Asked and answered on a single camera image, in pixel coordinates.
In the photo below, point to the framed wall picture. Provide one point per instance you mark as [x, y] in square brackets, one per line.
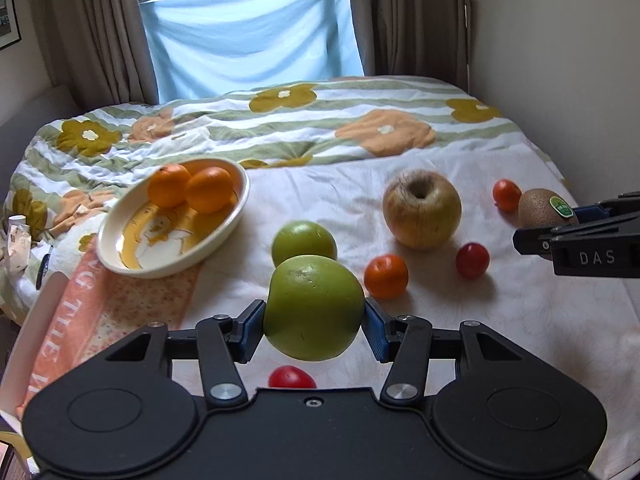
[7, 10]

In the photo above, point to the small orange tomato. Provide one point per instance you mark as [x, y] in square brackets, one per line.
[386, 276]

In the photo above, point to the yellow russet apple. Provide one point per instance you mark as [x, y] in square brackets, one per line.
[422, 210]

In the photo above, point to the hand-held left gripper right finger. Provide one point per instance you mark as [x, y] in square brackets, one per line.
[376, 327]

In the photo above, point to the floral striped blanket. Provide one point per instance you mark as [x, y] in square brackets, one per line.
[310, 125]

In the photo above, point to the green apple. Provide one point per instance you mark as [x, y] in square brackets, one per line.
[300, 240]
[314, 307]

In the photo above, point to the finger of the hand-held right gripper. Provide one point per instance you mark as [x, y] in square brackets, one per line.
[592, 211]
[590, 255]

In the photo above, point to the brown curtain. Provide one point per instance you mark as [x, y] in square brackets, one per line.
[95, 30]
[410, 15]

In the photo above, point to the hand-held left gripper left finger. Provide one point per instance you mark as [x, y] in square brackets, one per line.
[255, 330]

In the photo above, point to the white bed sheet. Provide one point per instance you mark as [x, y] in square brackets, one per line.
[525, 305]

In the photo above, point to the dark small object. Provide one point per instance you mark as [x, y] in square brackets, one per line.
[44, 265]

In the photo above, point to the grey headboard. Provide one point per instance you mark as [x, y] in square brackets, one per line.
[35, 115]

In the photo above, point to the cream printed bowl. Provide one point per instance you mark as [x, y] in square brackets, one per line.
[165, 250]

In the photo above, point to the white small bottle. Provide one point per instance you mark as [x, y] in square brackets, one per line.
[17, 220]

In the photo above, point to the brown kiwi with green sticker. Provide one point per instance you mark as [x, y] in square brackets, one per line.
[537, 207]

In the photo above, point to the large orange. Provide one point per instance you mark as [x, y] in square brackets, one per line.
[210, 189]
[167, 186]

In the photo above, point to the light blue window cloth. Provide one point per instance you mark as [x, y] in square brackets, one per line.
[250, 40]

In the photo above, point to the white paper packet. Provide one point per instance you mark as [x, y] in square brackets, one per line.
[17, 250]

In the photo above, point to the small red tomato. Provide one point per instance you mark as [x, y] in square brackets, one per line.
[291, 377]
[472, 260]

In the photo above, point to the pink printed towel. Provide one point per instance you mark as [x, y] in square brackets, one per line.
[115, 305]

